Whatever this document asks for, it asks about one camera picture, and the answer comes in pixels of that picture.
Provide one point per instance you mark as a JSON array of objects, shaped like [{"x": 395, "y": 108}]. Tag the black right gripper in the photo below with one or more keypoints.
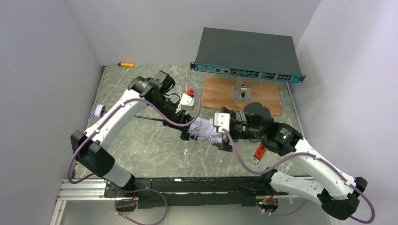
[{"x": 226, "y": 133}]

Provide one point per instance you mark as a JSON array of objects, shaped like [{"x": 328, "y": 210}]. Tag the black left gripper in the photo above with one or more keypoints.
[{"x": 185, "y": 127}]

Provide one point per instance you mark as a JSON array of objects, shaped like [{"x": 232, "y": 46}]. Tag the black umbrella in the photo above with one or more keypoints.
[{"x": 201, "y": 128}]

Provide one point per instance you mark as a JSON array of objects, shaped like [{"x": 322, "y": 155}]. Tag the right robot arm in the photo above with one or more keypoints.
[{"x": 337, "y": 193}]

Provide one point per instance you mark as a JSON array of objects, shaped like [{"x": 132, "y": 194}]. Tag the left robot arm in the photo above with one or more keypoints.
[{"x": 90, "y": 147}]

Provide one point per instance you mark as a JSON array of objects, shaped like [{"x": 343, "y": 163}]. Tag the plywood board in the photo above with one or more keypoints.
[{"x": 218, "y": 92}]

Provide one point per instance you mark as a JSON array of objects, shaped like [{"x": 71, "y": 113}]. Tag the orange utility knife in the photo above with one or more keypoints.
[{"x": 128, "y": 65}]

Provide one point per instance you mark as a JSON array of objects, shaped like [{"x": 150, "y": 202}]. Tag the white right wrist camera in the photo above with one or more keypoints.
[{"x": 222, "y": 122}]

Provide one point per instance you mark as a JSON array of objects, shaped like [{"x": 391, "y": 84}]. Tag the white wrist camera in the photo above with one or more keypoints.
[
  {"x": 187, "y": 101},
  {"x": 222, "y": 122}
]

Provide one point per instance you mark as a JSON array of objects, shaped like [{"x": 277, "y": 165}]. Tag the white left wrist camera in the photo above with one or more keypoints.
[{"x": 187, "y": 101}]

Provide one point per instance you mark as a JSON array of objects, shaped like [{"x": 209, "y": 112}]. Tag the metal switch stand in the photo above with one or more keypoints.
[{"x": 241, "y": 92}]

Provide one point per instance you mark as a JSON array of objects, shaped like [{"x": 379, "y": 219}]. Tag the red handled adjustable wrench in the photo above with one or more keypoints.
[{"x": 259, "y": 154}]

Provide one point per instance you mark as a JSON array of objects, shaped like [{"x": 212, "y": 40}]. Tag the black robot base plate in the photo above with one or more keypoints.
[{"x": 197, "y": 191}]

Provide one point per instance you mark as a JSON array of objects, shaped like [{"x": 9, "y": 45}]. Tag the grey network switch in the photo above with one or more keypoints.
[{"x": 248, "y": 54}]

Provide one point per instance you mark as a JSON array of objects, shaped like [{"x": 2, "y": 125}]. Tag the aluminium frame rail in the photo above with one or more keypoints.
[{"x": 87, "y": 190}]

